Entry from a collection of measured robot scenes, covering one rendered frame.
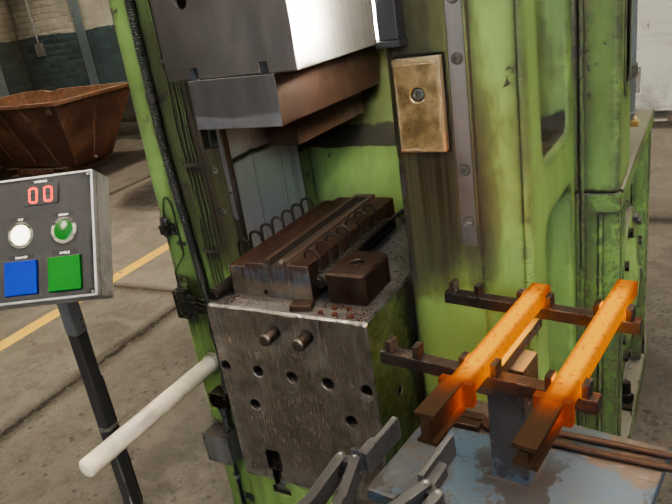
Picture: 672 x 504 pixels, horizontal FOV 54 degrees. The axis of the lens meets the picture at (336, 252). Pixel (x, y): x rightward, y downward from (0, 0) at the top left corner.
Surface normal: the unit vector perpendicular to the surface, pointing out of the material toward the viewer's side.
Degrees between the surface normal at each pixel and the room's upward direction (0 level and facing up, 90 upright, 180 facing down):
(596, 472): 0
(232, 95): 90
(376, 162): 90
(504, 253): 90
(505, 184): 90
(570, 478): 0
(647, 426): 0
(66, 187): 60
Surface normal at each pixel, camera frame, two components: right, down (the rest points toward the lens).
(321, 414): -0.47, 0.39
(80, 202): -0.12, -0.13
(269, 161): 0.87, 0.06
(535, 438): -0.14, -0.92
